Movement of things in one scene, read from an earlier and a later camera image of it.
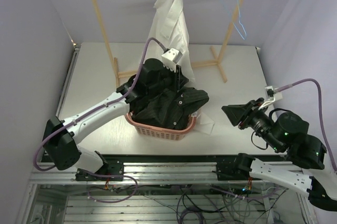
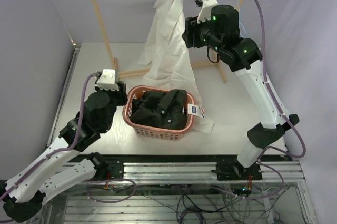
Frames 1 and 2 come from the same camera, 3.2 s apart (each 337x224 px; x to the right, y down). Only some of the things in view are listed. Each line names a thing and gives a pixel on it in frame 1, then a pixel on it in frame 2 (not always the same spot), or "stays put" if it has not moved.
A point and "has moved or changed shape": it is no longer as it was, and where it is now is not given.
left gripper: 179,80 -> 121,94
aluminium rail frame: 145,173 stays put
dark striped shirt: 171,108 has moved or changed shape
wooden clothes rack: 218,61 stays put
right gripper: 241,115 -> 190,35
